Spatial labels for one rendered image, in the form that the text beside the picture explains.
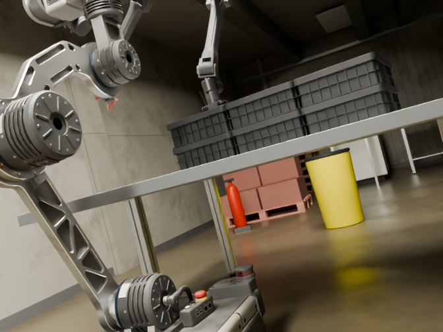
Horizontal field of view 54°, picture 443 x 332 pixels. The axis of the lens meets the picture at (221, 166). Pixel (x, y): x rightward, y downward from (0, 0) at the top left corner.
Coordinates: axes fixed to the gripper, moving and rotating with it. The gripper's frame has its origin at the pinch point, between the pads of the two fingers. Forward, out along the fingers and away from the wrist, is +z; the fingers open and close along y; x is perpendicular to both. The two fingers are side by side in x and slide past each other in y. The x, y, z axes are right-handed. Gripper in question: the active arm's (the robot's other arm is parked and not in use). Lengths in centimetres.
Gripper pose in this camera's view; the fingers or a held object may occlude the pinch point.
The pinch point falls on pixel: (220, 124)
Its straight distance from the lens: 188.3
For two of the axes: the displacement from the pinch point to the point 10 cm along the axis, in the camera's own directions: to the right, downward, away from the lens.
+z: 2.9, 9.6, -0.1
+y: -8.1, 2.6, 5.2
